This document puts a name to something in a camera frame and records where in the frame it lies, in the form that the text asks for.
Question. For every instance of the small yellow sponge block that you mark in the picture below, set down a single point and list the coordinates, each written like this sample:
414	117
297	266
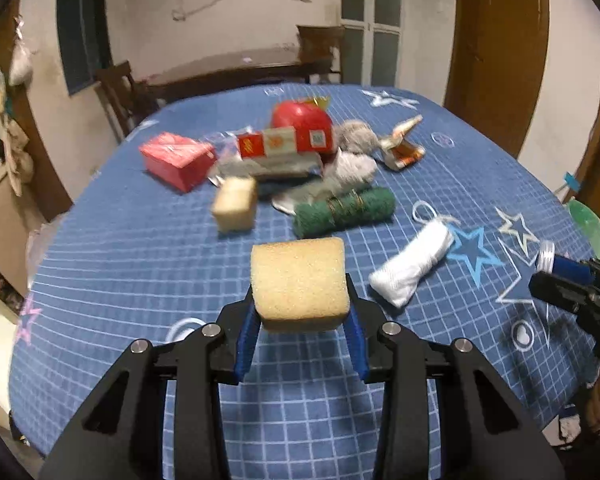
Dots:
235	205

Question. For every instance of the gold foil wrapper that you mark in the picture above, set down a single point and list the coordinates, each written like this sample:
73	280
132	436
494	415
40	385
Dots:
317	101

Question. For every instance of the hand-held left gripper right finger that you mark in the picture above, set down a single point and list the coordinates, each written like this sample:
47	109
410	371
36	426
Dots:
356	350

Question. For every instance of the large yellow sponge block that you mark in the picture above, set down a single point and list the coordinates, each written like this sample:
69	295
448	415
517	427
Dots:
300	285

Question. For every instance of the green scouring pad roll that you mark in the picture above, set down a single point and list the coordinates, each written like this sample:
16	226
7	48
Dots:
345	212

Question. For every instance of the green plastic bag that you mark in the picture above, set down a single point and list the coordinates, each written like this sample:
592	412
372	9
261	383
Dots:
592	222

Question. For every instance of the blue star grid tablecloth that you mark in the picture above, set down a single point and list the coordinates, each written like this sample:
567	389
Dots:
130	270

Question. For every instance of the red orange printed carton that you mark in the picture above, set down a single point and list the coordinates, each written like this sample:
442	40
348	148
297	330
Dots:
267	142

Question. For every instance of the grey fluffy ball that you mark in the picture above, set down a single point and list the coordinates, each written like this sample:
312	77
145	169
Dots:
356	136

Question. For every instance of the wooden chair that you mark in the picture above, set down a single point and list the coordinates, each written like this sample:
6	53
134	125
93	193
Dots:
320	47
122	97

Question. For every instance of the dark wooden dining table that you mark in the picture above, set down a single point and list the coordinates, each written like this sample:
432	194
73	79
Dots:
230	72

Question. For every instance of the crumpled drink carton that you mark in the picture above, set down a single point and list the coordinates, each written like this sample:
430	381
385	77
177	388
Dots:
402	147

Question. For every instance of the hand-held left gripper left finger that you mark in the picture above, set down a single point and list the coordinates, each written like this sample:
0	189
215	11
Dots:
244	345

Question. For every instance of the brown wooden door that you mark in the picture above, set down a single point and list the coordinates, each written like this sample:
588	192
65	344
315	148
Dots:
495	50

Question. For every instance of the grey white crumpled cloth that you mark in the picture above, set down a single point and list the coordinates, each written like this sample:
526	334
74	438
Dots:
352	169

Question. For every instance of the clear plastic wrapper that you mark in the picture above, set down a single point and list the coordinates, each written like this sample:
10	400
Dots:
220	141

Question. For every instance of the blue tube with silver cap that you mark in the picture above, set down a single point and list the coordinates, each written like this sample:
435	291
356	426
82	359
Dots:
570	267

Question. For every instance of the dark window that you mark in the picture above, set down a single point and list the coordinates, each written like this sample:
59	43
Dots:
82	25

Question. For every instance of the red cardboard box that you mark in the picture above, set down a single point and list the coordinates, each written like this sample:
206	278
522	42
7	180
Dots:
175	160

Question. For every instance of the glass panel door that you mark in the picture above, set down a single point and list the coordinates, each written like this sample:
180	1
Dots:
372	20

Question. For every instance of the red apple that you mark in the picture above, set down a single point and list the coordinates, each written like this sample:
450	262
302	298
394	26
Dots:
300	117

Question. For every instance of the hanging white bag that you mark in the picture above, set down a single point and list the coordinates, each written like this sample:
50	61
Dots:
21	62

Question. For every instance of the grey foil packet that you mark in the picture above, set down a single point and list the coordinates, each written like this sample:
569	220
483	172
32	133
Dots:
275	166

